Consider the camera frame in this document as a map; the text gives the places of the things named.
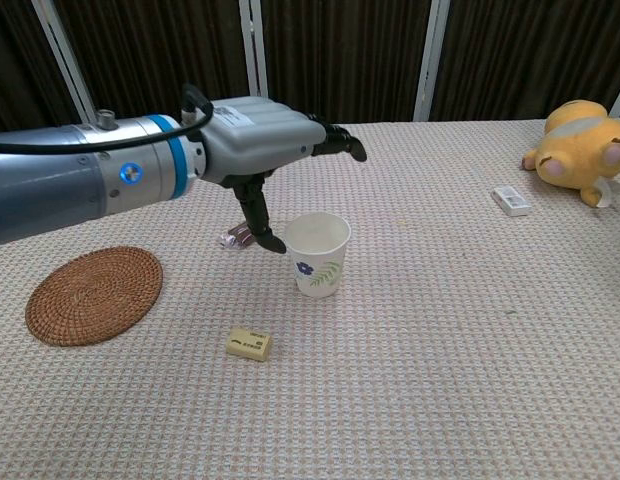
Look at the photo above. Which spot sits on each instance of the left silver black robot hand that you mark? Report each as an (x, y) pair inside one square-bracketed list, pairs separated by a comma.
[(260, 140)]

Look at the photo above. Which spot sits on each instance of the small white box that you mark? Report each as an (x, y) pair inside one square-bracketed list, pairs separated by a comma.
[(511, 201)]

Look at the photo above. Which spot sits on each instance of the wrapped chocolate snack bar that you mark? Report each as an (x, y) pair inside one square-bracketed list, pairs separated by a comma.
[(235, 236)]

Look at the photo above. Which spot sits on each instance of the checked beige tablecloth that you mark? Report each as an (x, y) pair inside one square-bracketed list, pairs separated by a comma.
[(420, 350)]

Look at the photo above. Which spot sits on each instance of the yellow eraser block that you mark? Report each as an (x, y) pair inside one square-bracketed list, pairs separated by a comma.
[(248, 344)]

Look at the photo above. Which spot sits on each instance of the dark screen panel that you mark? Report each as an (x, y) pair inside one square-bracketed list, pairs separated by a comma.
[(345, 60), (530, 55), (150, 55), (15, 65)]

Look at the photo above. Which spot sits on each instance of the white floral paper cup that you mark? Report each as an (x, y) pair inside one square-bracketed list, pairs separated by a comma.
[(321, 280)]

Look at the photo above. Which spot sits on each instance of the yellow plush toy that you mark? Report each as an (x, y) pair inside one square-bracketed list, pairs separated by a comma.
[(575, 160)]

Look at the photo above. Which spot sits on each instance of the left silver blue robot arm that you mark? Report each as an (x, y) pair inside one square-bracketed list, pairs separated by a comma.
[(55, 190)]

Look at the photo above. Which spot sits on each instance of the round woven rattan mat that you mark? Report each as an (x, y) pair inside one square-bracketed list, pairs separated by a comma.
[(92, 297)]

